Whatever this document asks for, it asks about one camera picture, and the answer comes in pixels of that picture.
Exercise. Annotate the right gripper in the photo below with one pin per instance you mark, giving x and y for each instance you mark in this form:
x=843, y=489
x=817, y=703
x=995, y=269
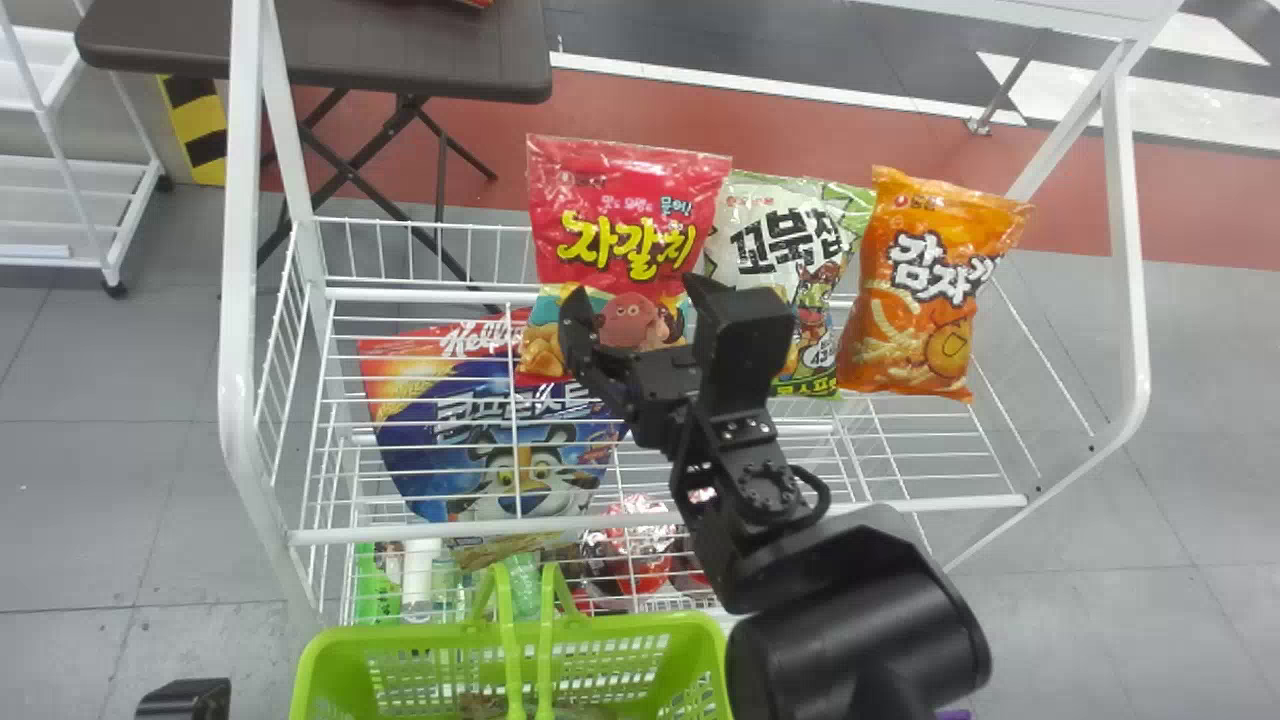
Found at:
x=660, y=395

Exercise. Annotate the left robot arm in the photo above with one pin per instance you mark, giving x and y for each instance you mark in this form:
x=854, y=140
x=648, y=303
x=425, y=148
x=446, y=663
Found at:
x=185, y=700

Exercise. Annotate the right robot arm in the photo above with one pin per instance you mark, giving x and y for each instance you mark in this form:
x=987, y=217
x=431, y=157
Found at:
x=850, y=620

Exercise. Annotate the red snack packet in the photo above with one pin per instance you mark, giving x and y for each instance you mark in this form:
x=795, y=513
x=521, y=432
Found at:
x=620, y=195

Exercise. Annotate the blue cereal bag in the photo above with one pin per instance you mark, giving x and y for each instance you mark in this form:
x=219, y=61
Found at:
x=470, y=420

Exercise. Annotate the green snack packet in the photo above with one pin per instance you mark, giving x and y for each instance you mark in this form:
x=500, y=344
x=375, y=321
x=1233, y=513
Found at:
x=790, y=235

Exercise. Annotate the red noodle cup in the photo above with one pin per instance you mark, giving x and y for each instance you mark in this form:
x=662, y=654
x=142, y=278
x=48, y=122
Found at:
x=635, y=560

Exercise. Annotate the green bottle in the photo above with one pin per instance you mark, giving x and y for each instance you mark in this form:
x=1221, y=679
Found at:
x=522, y=585

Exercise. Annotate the white bottle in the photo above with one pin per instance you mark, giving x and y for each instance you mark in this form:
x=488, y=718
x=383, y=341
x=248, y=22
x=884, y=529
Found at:
x=421, y=575

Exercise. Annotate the orange snack packet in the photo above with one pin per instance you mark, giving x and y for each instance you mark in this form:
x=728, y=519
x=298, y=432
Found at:
x=925, y=300

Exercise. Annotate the dark side table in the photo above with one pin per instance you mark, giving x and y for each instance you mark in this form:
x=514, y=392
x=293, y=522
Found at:
x=330, y=40

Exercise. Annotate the green basket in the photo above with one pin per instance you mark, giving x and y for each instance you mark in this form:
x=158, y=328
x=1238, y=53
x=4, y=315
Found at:
x=340, y=680

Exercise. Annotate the white shelf trolley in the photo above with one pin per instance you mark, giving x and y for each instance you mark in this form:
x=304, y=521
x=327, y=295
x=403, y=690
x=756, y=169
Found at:
x=130, y=200

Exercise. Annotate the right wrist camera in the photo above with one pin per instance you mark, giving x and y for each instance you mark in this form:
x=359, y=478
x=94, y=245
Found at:
x=745, y=340

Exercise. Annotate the yellow black striped post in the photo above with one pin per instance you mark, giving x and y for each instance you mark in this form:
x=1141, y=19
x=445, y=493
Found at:
x=195, y=130

